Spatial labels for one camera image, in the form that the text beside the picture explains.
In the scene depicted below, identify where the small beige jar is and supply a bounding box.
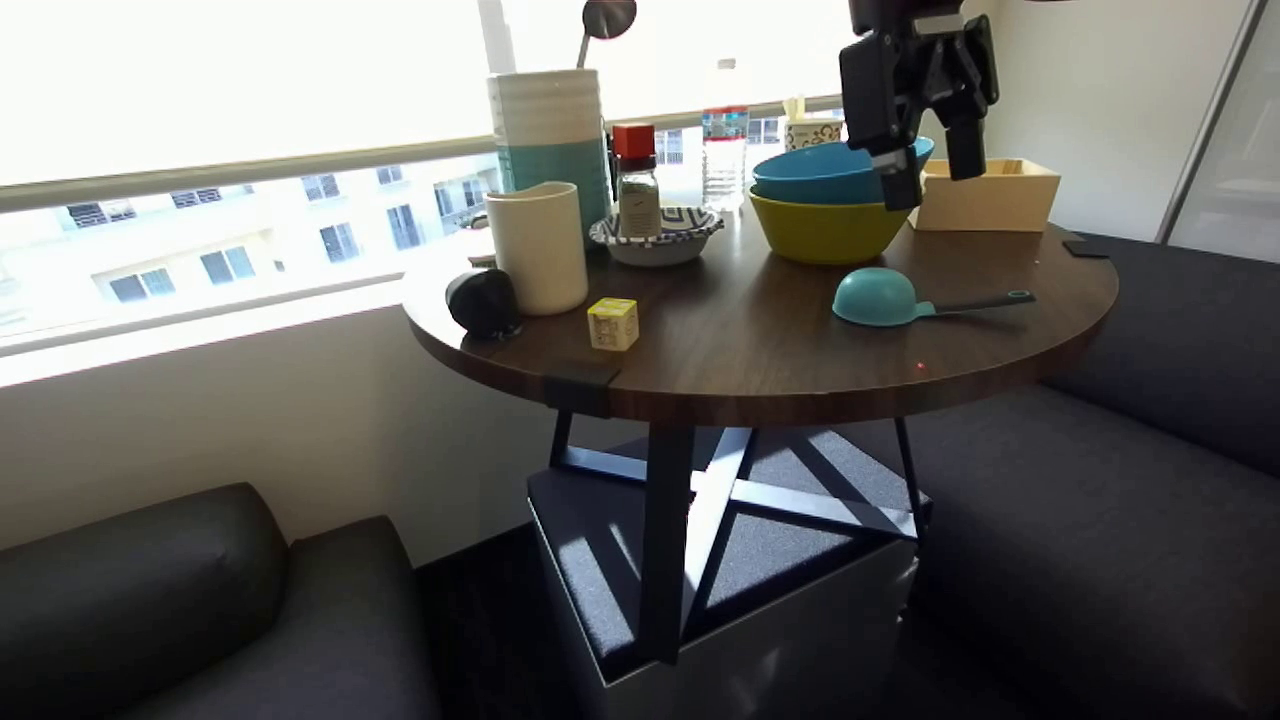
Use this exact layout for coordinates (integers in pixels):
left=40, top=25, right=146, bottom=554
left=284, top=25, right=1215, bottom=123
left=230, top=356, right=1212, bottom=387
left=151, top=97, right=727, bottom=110
left=618, top=172, right=668, bottom=240

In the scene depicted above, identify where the dark grey sofa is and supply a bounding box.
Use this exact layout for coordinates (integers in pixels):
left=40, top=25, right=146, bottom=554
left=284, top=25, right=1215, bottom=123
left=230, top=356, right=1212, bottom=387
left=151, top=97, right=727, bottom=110
left=0, top=481, right=445, bottom=720

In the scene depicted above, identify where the yellow-green bowl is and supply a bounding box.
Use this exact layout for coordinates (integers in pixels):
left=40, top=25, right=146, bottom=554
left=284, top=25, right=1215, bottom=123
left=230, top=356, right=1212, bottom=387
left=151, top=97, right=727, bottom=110
left=748, top=188, right=922, bottom=269

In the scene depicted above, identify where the teal and white canister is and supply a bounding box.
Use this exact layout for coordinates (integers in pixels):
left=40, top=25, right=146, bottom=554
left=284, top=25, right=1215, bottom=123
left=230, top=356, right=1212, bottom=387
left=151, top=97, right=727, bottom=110
left=483, top=67, right=618, bottom=253

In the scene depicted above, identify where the yellow cube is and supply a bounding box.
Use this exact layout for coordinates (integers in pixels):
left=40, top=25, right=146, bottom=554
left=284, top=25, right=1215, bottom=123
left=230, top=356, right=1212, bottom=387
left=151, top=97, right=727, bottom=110
left=586, top=293, right=644, bottom=356

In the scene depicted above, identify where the clear bottle with label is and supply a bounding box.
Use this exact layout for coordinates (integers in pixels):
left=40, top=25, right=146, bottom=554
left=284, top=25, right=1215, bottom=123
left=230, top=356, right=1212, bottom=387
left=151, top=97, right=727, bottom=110
left=702, top=105, right=753, bottom=206

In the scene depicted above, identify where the cream wooden box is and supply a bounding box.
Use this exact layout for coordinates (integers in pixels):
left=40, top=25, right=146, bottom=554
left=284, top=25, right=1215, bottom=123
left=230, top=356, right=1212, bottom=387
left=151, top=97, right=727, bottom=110
left=912, top=155, right=1066, bottom=240

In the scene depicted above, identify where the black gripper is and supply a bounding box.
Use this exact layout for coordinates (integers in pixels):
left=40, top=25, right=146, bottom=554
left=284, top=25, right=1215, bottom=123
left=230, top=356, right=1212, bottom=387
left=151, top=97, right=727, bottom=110
left=872, top=11, right=1003, bottom=210

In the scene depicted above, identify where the small patterned box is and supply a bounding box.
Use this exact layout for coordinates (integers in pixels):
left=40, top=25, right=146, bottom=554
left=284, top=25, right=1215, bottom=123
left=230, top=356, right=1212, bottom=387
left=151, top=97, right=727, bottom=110
left=779, top=92, right=850, bottom=155

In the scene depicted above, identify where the building outside window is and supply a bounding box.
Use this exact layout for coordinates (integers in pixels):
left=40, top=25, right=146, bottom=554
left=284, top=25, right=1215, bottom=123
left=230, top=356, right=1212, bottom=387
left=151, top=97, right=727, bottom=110
left=0, top=146, right=513, bottom=351

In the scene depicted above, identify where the black round object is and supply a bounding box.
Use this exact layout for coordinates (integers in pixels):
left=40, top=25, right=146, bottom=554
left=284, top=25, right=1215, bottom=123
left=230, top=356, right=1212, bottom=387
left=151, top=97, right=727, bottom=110
left=445, top=269, right=523, bottom=341

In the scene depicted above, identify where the blue bowl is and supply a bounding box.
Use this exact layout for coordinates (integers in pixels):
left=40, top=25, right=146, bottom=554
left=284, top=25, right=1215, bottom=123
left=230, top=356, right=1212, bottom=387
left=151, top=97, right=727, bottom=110
left=748, top=135, right=938, bottom=206

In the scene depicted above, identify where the teal plastic scoop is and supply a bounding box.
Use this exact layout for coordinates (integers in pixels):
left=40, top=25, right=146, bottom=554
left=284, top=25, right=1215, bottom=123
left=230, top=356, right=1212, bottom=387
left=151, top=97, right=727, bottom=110
left=827, top=264, right=1039, bottom=331

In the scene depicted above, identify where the grey fabric sofa seat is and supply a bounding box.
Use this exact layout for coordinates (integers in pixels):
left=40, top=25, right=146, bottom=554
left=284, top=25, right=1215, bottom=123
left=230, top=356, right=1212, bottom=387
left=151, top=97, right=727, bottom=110
left=906, top=384, right=1280, bottom=720
left=1045, top=231, right=1280, bottom=476

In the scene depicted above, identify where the red lid jar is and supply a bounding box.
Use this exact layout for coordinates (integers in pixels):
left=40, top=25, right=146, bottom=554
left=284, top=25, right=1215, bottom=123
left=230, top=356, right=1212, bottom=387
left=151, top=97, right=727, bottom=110
left=609, top=119, right=661, bottom=174

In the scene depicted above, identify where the grey shallow dish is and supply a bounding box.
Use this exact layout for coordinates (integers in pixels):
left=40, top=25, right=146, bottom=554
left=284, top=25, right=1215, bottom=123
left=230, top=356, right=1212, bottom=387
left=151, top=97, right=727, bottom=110
left=590, top=198, right=727, bottom=271

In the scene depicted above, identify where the cream cylindrical cup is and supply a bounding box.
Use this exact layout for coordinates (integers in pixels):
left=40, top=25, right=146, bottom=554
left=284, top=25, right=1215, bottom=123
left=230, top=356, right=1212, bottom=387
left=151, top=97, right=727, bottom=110
left=483, top=181, right=593, bottom=320

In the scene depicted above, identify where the black metal table base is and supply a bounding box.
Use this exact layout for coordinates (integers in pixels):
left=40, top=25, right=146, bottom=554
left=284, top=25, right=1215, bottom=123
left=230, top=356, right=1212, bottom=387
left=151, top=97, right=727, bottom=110
left=548, top=408, right=927, bottom=668

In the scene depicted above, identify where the metal ladle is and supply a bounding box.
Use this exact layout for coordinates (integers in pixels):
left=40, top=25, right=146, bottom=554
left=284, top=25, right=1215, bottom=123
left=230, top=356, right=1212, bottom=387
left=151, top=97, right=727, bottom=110
left=571, top=0, right=641, bottom=72

